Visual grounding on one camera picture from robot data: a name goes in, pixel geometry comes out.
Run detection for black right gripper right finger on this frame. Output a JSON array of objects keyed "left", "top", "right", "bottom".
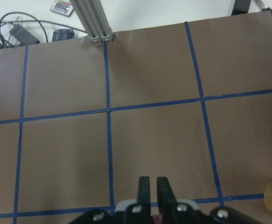
[{"left": 157, "top": 177, "right": 201, "bottom": 224}]

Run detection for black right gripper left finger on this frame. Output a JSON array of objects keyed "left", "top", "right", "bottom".
[{"left": 124, "top": 176, "right": 151, "bottom": 224}]

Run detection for black power adapter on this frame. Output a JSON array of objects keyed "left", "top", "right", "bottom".
[{"left": 9, "top": 24, "right": 40, "bottom": 45}]

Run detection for small remote control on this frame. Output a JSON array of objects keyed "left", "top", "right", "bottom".
[{"left": 50, "top": 0, "right": 74, "bottom": 17}]

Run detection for aluminium frame post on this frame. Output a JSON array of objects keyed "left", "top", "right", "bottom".
[{"left": 70, "top": 0, "right": 114, "bottom": 43}]

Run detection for tangled black desk cables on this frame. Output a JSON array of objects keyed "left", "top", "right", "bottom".
[{"left": 0, "top": 13, "right": 87, "bottom": 50}]

